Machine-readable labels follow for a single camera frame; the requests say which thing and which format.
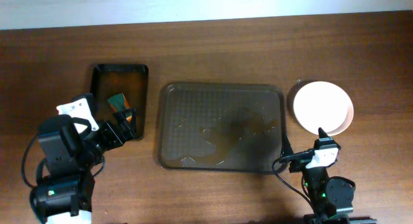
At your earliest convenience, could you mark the white plate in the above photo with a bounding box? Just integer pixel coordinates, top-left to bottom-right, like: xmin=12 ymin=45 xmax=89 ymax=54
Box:
xmin=291 ymin=81 xmax=354 ymax=136

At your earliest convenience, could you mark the small dark water tray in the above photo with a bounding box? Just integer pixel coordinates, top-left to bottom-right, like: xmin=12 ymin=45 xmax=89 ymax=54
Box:
xmin=90 ymin=64 xmax=149 ymax=141

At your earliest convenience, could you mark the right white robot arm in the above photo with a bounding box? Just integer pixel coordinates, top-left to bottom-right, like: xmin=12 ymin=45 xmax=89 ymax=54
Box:
xmin=274 ymin=128 xmax=378 ymax=224

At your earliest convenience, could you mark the orange green scrub sponge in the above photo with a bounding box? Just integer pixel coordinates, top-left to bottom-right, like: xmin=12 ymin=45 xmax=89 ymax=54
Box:
xmin=107 ymin=93 xmax=131 ymax=112

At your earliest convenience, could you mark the large brown serving tray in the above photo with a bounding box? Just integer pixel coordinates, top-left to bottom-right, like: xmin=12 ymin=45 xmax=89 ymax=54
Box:
xmin=156 ymin=82 xmax=287 ymax=174

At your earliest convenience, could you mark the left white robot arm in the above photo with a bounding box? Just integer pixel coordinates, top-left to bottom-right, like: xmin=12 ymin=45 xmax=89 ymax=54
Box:
xmin=29 ymin=93 xmax=137 ymax=223

